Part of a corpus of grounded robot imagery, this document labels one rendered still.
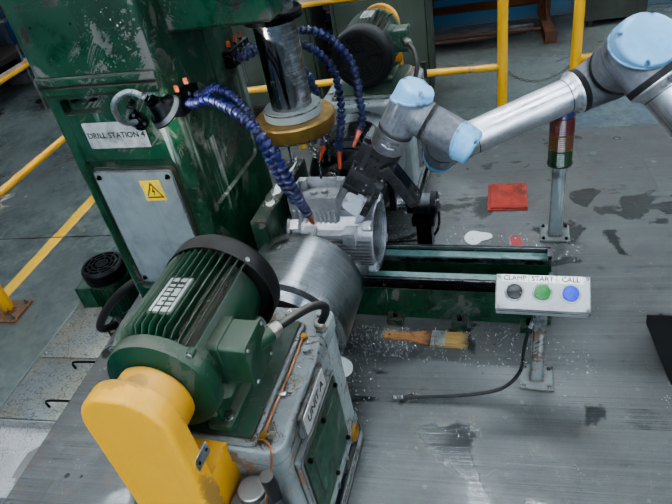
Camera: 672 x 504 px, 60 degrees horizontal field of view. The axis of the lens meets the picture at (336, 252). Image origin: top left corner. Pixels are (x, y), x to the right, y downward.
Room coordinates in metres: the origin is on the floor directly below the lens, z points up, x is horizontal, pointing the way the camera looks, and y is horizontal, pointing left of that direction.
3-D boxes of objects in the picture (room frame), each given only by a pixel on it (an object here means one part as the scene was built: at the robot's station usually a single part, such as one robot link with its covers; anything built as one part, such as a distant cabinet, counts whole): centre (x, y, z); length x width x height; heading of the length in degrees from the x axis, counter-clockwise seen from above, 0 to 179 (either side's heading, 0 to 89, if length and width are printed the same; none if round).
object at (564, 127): (1.29, -0.62, 1.14); 0.06 x 0.06 x 0.04
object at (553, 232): (1.29, -0.62, 1.01); 0.08 x 0.08 x 0.42; 68
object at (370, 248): (1.21, -0.02, 1.01); 0.20 x 0.19 x 0.19; 69
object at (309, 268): (0.88, 0.12, 1.04); 0.37 x 0.25 x 0.25; 158
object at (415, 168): (1.77, -0.23, 0.99); 0.35 x 0.31 x 0.37; 158
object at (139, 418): (0.61, 0.20, 1.16); 0.33 x 0.26 x 0.42; 158
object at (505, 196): (1.52, -0.57, 0.80); 0.15 x 0.12 x 0.01; 161
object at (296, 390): (0.66, 0.21, 0.99); 0.35 x 0.31 x 0.37; 158
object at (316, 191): (1.22, 0.01, 1.11); 0.12 x 0.11 x 0.07; 69
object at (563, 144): (1.29, -0.62, 1.10); 0.06 x 0.06 x 0.04
